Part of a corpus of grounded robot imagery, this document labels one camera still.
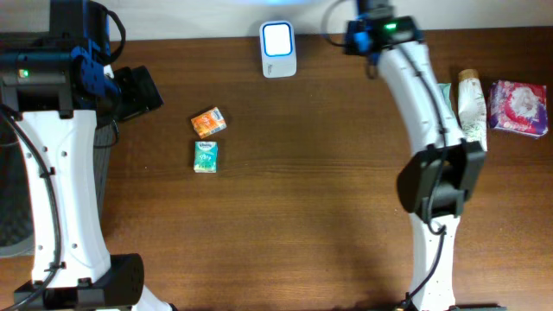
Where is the teal Kleenex tissue pack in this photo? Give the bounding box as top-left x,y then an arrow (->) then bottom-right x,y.
194,141 -> 219,173

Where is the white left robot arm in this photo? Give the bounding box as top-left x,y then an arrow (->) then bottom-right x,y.
1,1 -> 171,310

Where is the red purple package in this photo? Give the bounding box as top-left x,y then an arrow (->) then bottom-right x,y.
487,80 -> 549,138

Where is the grey plastic basket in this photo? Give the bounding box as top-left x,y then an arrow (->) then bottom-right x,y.
0,120 -> 114,259

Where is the white cream tube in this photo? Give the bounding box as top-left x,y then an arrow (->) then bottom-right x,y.
458,69 -> 487,152

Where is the white barcode scanner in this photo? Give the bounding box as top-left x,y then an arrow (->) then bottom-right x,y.
259,21 -> 297,79

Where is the orange Kleenex tissue pack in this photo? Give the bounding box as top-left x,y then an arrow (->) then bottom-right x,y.
191,107 -> 226,138

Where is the teal snack pouch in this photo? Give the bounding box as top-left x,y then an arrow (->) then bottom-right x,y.
438,83 -> 457,119

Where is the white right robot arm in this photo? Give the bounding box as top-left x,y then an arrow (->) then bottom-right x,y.
344,1 -> 501,310

